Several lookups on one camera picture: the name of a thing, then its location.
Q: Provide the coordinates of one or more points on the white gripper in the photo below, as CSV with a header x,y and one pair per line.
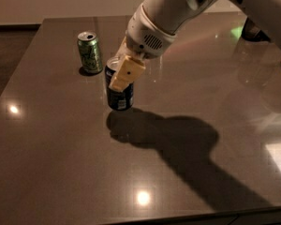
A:
x,y
144,38

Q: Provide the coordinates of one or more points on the blue pepsi can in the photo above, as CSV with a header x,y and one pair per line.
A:
x,y
119,101

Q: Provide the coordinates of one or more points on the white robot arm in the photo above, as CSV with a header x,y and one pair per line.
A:
x,y
155,24

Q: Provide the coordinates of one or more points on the green soda can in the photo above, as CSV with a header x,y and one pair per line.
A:
x,y
89,51

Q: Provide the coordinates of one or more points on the black snack bag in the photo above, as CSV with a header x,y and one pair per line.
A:
x,y
253,33

